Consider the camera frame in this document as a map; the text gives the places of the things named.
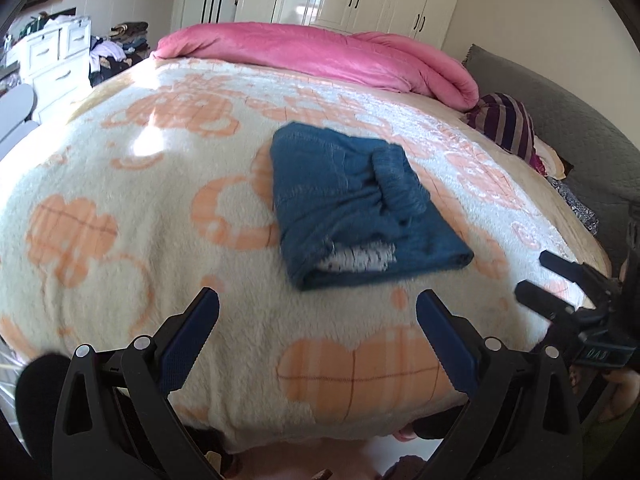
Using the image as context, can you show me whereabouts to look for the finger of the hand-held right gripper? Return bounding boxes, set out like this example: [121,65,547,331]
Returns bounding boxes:
[515,280,609,357]
[539,250,624,307]

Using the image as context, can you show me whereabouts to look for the pile of clothes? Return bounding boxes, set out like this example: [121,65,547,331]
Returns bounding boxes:
[89,21,152,87]

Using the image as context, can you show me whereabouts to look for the white chest of drawers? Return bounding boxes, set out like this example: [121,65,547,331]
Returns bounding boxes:
[19,15,94,123]

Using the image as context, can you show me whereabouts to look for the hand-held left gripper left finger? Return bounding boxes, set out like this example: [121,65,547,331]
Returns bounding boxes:
[52,287,221,480]

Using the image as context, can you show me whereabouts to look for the cream blanket with orange flowers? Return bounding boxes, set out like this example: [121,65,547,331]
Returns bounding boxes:
[0,56,613,443]

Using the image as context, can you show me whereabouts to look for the grey ironing board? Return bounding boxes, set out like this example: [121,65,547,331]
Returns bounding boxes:
[0,82,40,157]

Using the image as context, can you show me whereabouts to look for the pink duvet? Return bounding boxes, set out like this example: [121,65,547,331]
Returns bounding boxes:
[151,22,480,112]

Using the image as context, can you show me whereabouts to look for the blue pants with lace hem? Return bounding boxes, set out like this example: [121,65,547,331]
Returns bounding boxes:
[270,122,475,292]

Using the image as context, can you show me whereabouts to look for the grey quilted cushion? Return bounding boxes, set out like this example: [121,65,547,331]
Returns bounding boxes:
[462,44,640,256]

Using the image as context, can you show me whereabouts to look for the dark patterned cloth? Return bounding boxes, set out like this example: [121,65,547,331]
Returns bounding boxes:
[547,175,603,237]

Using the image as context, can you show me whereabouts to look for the purple striped cloth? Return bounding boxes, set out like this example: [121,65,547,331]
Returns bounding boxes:
[466,92,538,161]

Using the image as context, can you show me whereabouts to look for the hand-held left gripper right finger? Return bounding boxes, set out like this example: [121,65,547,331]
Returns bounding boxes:
[416,289,583,480]

